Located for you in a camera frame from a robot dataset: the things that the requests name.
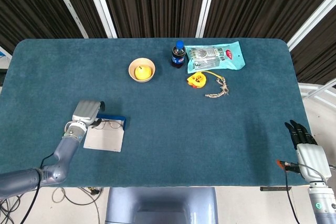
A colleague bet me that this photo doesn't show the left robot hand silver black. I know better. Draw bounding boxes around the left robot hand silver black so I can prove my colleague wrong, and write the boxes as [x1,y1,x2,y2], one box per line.
[71,100,106,128]

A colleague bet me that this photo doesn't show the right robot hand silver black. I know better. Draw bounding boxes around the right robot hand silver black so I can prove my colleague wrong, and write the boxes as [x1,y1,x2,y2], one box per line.
[285,120,332,183]

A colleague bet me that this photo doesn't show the thin-framed eyeglasses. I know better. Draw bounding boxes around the thin-framed eyeglasses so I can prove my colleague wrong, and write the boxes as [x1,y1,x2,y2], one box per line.
[91,119,124,130]

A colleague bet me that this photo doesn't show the blue glasses box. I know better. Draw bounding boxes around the blue glasses box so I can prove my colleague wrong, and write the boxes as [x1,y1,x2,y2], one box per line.
[83,113,127,153]

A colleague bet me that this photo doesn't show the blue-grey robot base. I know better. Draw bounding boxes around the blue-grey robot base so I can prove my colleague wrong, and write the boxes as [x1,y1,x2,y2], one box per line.
[104,187,219,224]

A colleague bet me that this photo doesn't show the beige ribbed bowl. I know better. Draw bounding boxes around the beige ribbed bowl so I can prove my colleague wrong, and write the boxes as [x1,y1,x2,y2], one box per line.
[128,57,156,83]

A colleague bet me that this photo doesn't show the white board blue mark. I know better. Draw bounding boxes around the white board blue mark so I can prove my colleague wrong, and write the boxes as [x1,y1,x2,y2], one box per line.
[0,46,13,86]

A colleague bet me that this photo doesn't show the teal table cloth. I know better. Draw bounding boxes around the teal table cloth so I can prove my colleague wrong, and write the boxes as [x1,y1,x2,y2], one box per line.
[0,37,313,188]

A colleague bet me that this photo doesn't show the wide white pillar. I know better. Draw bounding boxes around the wide white pillar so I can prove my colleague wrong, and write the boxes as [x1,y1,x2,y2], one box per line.
[82,0,118,38]
[287,0,336,51]
[195,0,219,38]

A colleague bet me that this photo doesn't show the Pepsi cola bottle blue cap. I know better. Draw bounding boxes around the Pepsi cola bottle blue cap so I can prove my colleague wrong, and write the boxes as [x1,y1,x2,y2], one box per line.
[171,40,186,69]

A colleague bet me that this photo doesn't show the thin white pillar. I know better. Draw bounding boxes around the thin white pillar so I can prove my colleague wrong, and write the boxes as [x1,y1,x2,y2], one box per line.
[48,0,89,38]

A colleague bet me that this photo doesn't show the dark brown pleated curtain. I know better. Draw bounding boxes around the dark brown pleated curtain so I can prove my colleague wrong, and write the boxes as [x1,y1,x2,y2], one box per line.
[0,0,336,84]

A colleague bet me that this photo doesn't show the teal snack bag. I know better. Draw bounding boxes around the teal snack bag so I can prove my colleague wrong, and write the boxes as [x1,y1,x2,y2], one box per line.
[185,40,246,74]

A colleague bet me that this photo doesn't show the black cable orange plug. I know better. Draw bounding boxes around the black cable orange plug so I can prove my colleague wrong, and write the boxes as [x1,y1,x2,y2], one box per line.
[275,159,328,224]

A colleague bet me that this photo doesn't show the black table edge bracket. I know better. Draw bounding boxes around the black table edge bracket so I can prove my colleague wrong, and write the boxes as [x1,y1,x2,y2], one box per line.
[259,186,292,191]

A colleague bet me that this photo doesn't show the white aluminium frame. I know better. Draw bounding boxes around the white aluminium frame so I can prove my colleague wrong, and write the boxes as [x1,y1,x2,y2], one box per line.
[298,81,336,104]

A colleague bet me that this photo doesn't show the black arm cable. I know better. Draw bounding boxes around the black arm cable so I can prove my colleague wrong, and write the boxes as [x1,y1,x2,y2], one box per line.
[20,152,55,224]

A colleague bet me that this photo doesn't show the grey floor cable loop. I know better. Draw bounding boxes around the grey floor cable loop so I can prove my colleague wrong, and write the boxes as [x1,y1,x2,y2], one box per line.
[51,187,103,224]

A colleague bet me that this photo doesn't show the braided beige rope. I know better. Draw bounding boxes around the braided beige rope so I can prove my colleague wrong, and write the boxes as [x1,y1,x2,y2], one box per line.
[205,76,229,98]

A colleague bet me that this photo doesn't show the yellow toy with rope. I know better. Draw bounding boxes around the yellow toy with rope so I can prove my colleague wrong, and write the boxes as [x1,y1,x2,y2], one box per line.
[186,69,218,89]

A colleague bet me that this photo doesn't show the black floor cable bundle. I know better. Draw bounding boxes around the black floor cable bundle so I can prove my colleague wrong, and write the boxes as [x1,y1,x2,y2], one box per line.
[0,195,22,224]

